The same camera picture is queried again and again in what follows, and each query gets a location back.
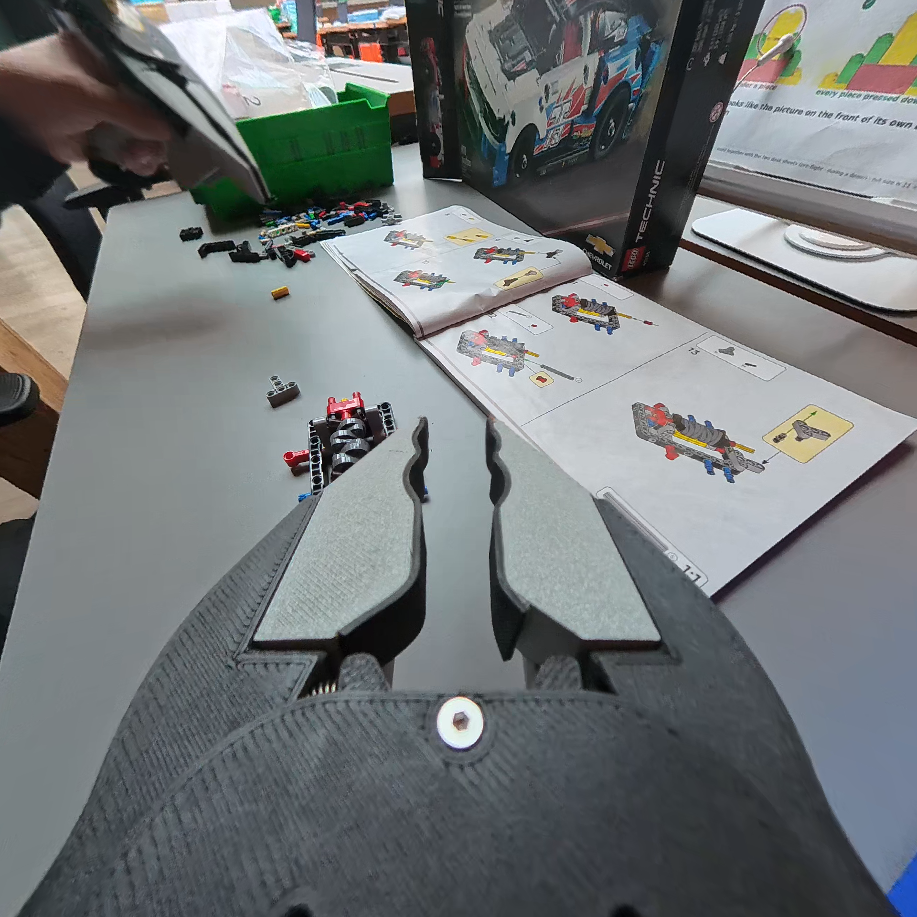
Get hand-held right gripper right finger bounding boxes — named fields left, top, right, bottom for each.
left=485, top=417, right=663, bottom=690

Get person's left hand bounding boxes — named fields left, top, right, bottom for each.
left=0, top=34, right=176, bottom=180

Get wall poster with bricks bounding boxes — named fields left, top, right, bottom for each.
left=705, top=0, right=917, bottom=205

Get black lego set box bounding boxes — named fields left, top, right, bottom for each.
left=405, top=0, right=768, bottom=280

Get clear plastic bags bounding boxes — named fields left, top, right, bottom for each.
left=161, top=14, right=338, bottom=119

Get white flat pad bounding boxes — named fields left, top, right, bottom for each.
left=691, top=208, right=917, bottom=312

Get pile of lego pieces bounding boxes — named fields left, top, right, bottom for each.
left=179, top=197, right=402, bottom=269

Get green plastic bin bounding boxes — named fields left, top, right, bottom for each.
left=190, top=82, right=396, bottom=219

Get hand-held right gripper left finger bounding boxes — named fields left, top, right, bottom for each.
left=251, top=416, right=431, bottom=667

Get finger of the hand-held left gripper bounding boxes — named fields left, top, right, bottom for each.
left=117, top=49, right=273, bottom=200
left=167, top=128, right=269, bottom=205

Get blue plastic bin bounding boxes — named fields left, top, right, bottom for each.
left=888, top=856, right=917, bottom=917

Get lego engine frame assembly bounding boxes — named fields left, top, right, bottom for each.
left=283, top=393, right=431, bottom=502

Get lego instruction booklet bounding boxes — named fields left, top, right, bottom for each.
left=320, top=205, right=917, bottom=599

